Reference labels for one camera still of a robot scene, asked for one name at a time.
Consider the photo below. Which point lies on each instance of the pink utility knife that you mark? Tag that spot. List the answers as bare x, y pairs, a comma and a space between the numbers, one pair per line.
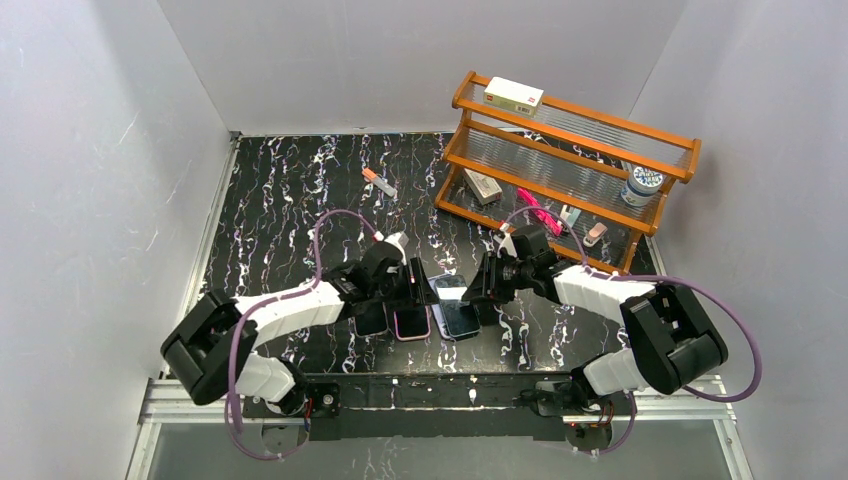
552, 223

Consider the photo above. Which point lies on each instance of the black screen smartphone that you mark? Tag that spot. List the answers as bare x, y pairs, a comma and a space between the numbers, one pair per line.
412, 323

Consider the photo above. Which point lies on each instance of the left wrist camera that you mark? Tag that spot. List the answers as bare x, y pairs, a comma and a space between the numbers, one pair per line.
399, 240

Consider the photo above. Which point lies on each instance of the lavender phone case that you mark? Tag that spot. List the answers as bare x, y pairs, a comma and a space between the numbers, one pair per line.
442, 324

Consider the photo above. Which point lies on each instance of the orange grey marker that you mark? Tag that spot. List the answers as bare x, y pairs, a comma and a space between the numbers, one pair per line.
379, 182

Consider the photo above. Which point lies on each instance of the white red carton box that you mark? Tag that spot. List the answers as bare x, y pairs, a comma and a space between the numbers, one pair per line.
512, 96

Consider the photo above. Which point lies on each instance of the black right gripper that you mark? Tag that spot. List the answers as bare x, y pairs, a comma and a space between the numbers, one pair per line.
488, 279

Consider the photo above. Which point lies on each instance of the white blue round jar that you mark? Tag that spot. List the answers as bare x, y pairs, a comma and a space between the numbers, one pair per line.
641, 186

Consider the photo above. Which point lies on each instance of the small grey box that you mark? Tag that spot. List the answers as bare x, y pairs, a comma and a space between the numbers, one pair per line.
485, 189

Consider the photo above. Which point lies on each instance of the white green stapler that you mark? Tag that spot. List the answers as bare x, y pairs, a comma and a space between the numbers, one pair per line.
568, 216

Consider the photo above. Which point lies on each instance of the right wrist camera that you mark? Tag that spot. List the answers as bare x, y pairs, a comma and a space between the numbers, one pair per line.
506, 247

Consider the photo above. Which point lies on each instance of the small pink white item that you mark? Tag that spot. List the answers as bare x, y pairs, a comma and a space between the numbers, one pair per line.
594, 234

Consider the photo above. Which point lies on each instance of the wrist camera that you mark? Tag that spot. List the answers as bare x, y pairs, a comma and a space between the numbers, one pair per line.
506, 247
399, 240

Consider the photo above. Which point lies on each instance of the pink phone case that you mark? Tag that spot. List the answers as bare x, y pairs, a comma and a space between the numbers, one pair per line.
412, 324

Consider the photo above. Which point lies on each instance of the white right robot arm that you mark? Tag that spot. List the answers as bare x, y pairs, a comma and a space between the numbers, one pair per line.
672, 340

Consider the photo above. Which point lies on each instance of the orange wooden shelf rack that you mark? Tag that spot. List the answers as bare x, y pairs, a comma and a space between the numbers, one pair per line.
565, 155

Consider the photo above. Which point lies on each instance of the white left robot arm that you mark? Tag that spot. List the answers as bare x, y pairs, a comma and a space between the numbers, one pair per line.
213, 350

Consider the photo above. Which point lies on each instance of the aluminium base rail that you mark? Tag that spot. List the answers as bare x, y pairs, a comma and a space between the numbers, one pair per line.
166, 400

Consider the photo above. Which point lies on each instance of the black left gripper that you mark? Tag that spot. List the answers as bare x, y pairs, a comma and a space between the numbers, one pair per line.
416, 285

